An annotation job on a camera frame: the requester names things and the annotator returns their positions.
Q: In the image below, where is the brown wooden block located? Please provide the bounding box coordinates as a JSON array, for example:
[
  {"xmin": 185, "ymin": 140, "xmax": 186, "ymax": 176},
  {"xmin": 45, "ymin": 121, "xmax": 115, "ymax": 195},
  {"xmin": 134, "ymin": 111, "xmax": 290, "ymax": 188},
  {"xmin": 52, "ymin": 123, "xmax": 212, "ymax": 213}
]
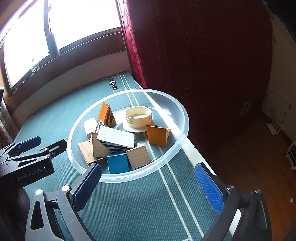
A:
[{"xmin": 78, "ymin": 141, "xmax": 106, "ymax": 166}]

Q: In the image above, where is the small natural wooden block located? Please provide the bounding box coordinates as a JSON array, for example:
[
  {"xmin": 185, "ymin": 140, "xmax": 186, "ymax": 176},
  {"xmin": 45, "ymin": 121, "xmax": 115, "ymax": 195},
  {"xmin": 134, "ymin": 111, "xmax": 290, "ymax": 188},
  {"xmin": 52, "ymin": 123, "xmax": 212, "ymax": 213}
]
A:
[{"xmin": 90, "ymin": 133, "xmax": 110, "ymax": 158}]

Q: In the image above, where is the white striped triangle block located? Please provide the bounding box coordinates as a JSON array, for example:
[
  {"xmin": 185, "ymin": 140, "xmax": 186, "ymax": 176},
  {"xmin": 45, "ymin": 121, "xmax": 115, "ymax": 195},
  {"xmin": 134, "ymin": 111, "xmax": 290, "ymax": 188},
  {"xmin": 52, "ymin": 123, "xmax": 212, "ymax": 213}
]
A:
[
  {"xmin": 97, "ymin": 126, "xmax": 135, "ymax": 153},
  {"xmin": 93, "ymin": 120, "xmax": 107, "ymax": 133}
]

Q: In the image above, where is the orange striped triangle block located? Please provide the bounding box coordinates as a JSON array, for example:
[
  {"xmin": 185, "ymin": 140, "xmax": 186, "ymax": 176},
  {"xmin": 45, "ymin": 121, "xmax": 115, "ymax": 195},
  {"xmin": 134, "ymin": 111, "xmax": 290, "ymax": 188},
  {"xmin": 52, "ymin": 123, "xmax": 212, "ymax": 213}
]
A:
[{"xmin": 97, "ymin": 102, "xmax": 115, "ymax": 126}]

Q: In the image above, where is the blue wooden wedge block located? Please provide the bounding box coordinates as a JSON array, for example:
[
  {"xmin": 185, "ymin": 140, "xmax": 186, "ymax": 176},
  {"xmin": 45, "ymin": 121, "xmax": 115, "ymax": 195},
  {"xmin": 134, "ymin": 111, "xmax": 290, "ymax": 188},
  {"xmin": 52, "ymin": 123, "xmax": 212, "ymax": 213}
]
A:
[{"xmin": 107, "ymin": 153, "xmax": 130, "ymax": 174}]

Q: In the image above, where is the clear plastic bowl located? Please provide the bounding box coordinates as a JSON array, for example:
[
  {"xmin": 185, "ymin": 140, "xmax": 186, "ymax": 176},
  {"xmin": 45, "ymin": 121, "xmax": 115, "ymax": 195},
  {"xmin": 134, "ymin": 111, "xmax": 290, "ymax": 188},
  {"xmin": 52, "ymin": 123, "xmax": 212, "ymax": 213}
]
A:
[{"xmin": 67, "ymin": 89, "xmax": 189, "ymax": 183}]

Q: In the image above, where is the natural wooden cube block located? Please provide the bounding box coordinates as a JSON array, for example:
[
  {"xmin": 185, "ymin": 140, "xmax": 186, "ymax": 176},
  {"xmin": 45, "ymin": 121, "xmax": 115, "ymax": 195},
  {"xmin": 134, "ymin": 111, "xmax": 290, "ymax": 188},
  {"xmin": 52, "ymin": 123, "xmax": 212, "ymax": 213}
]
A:
[{"xmin": 126, "ymin": 145, "xmax": 151, "ymax": 169}]

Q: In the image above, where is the cream round wooden block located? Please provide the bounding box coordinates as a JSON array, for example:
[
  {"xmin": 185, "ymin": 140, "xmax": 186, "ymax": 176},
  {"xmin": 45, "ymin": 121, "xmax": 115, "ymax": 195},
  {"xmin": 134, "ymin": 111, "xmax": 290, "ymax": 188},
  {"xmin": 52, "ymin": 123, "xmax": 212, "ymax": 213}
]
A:
[{"xmin": 123, "ymin": 106, "xmax": 156, "ymax": 133}]

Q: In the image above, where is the white power adapter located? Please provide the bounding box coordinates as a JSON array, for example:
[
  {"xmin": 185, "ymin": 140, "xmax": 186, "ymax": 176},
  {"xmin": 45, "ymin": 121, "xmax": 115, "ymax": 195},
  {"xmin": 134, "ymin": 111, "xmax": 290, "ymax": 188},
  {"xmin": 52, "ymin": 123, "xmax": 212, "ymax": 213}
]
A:
[{"xmin": 83, "ymin": 118, "xmax": 97, "ymax": 139}]

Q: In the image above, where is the glass on window sill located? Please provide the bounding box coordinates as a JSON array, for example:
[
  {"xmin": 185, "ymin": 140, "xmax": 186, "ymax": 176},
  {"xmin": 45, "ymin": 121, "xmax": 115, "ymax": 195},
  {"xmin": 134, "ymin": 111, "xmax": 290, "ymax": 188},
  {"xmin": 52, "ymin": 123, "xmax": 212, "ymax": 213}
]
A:
[{"xmin": 31, "ymin": 58, "xmax": 40, "ymax": 73}]

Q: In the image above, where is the black wrist watch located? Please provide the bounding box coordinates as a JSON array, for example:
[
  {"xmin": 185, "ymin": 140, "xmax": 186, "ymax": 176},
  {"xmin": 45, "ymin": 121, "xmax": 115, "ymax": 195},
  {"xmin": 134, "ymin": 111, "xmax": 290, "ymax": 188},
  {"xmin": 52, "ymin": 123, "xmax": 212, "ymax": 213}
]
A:
[{"xmin": 108, "ymin": 79, "xmax": 118, "ymax": 90}]

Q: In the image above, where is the white shelf on floor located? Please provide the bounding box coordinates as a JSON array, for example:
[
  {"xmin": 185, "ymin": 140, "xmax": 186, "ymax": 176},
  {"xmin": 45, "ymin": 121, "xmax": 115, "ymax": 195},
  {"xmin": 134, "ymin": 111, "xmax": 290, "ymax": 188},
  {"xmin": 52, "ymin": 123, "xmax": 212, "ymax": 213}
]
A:
[{"xmin": 261, "ymin": 87, "xmax": 295, "ymax": 171}]

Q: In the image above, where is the red quilted curtain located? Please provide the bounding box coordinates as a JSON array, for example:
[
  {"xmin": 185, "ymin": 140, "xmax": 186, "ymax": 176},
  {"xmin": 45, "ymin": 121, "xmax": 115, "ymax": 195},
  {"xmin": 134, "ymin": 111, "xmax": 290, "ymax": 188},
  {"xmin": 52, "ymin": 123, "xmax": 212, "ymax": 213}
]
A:
[{"xmin": 116, "ymin": 1, "xmax": 273, "ymax": 152}]

